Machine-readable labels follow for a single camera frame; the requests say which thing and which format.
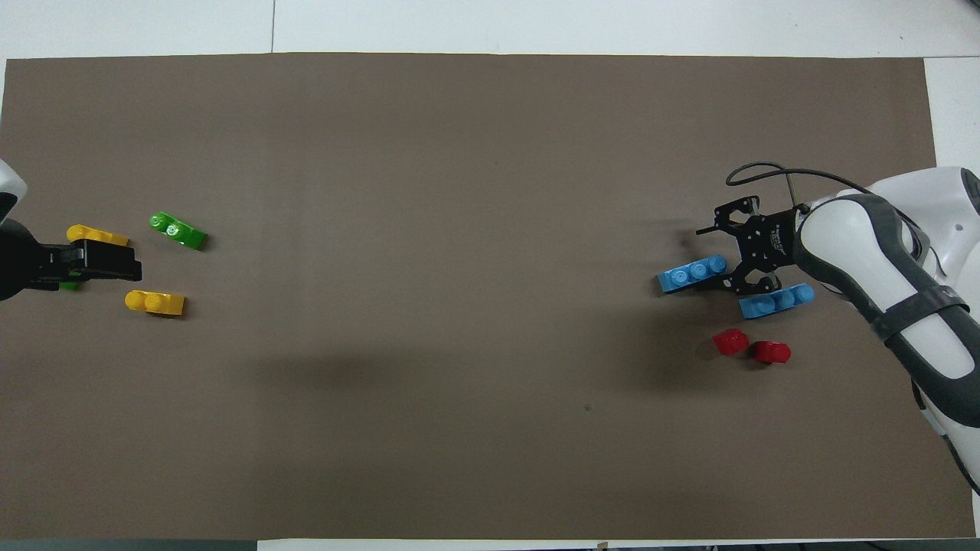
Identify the blue three-stud block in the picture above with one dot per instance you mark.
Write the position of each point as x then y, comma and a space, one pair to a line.
689, 274
785, 300

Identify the yellow two-stud block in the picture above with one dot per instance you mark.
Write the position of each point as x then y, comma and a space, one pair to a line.
96, 233
155, 303

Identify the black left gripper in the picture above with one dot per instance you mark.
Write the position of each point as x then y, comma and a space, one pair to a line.
27, 260

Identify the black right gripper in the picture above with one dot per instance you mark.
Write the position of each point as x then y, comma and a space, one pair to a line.
769, 241

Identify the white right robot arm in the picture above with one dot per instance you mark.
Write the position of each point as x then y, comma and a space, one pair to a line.
880, 260

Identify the red single-stud block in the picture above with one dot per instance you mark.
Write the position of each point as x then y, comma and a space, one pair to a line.
730, 342
772, 352

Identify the brown table mat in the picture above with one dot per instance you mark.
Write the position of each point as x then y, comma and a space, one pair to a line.
490, 191

